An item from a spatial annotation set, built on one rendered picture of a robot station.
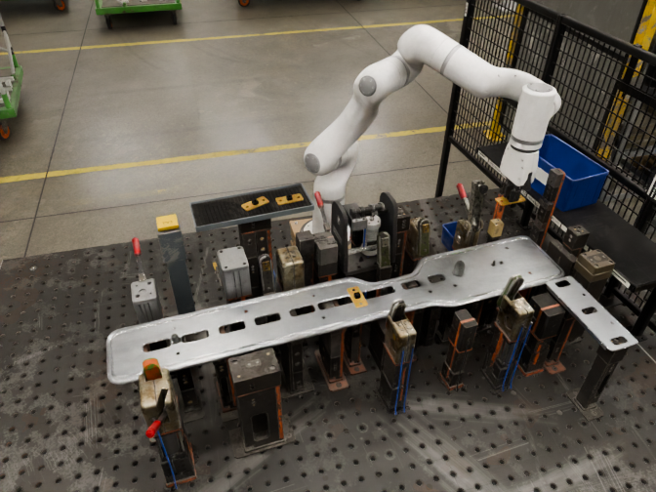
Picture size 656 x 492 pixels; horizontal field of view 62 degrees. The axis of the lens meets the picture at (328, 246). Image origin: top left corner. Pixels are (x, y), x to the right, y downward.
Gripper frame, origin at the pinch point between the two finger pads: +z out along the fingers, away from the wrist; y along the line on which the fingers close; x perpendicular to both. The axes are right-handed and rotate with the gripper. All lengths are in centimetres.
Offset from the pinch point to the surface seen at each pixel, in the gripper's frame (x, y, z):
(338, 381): -54, 6, 57
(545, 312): 4.2, 21.6, 29.4
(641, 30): 159, -116, 5
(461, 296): -17.1, 9.3, 27.3
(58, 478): -138, 11, 57
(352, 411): -54, 17, 57
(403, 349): -42, 22, 28
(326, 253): -51, -16, 21
